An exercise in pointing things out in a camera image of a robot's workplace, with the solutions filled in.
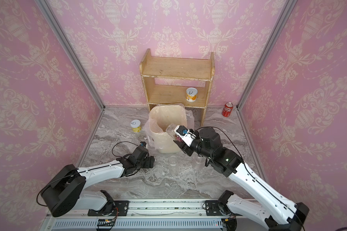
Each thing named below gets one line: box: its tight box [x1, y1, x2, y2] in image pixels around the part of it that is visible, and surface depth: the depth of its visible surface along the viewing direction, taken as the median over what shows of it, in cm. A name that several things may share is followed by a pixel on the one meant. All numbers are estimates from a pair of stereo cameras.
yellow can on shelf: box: [185, 87, 198, 103], surface depth 94 cm
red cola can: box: [221, 101, 234, 118], surface depth 111 cm
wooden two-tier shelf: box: [177, 51, 216, 127], surface depth 87 cm
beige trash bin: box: [148, 104, 187, 154], surface depth 87 cm
